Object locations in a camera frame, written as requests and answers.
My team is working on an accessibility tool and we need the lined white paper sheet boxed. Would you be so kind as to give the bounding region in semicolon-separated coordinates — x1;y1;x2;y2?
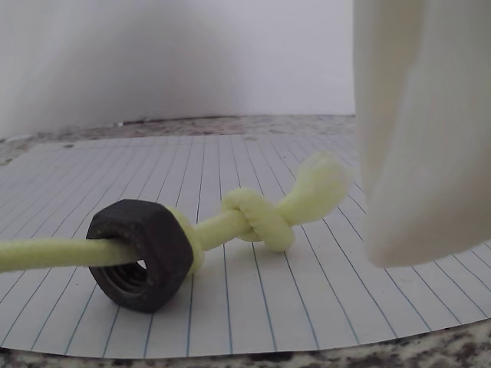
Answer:
0;133;491;360

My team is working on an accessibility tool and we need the yellow-green knotted rope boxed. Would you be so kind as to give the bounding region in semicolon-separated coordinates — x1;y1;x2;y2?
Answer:
0;150;356;274

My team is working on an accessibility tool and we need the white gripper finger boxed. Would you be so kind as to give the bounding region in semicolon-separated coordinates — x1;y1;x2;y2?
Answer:
351;0;491;269

